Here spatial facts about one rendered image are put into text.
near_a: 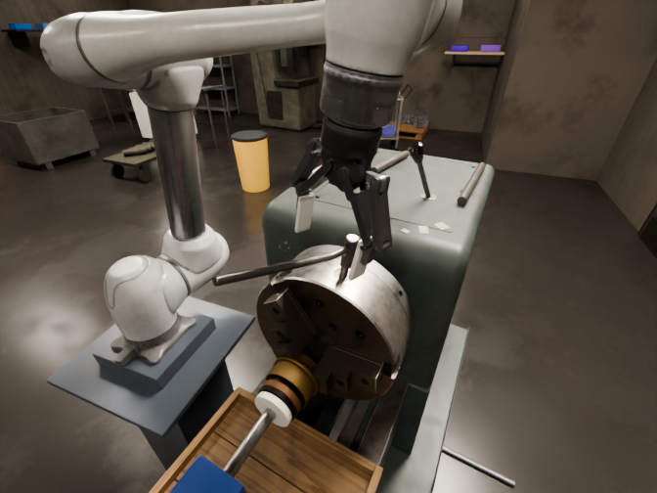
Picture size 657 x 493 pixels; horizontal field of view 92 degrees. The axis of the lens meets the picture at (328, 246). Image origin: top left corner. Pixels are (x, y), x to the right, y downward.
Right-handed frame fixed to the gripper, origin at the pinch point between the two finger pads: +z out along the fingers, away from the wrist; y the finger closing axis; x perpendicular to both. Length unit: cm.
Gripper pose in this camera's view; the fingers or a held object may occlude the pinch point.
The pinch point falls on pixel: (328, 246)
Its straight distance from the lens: 51.7
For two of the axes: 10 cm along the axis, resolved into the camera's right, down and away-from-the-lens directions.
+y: 6.5, 5.5, -5.3
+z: -1.6, 7.7, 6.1
